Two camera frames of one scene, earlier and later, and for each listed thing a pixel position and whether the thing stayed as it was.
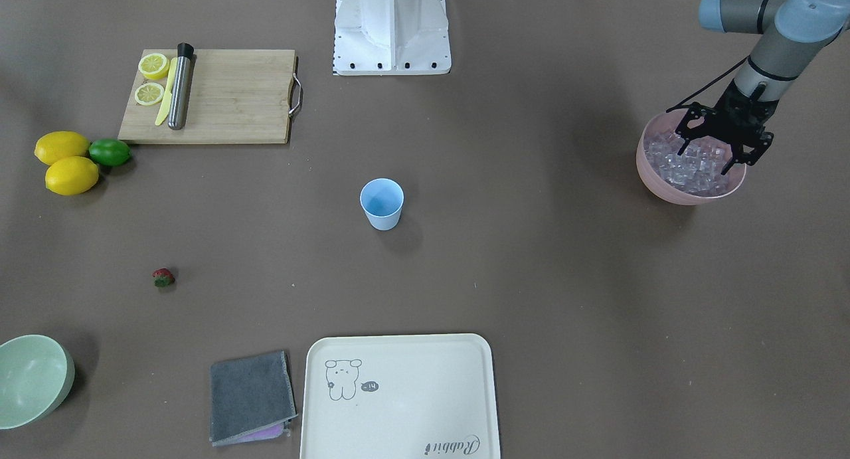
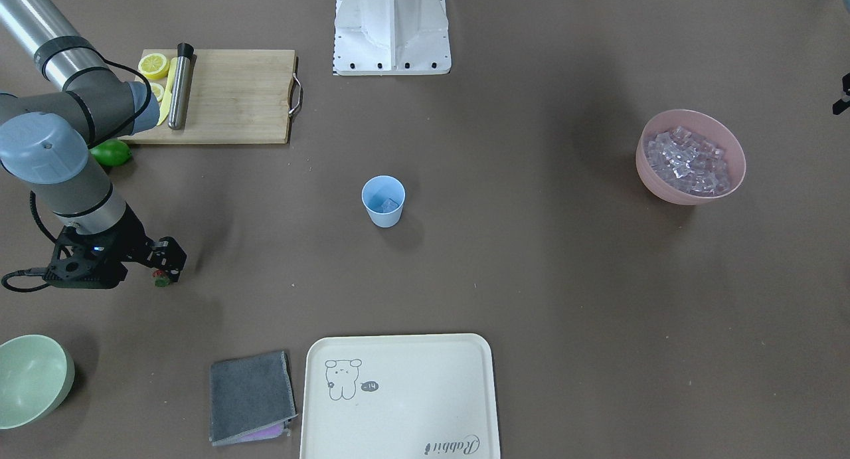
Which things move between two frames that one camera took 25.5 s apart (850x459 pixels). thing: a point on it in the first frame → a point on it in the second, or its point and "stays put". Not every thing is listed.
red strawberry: x=163 y=277 stays put
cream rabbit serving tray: x=399 y=396 stays put
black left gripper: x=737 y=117 → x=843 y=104
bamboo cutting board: x=234 y=96 stays put
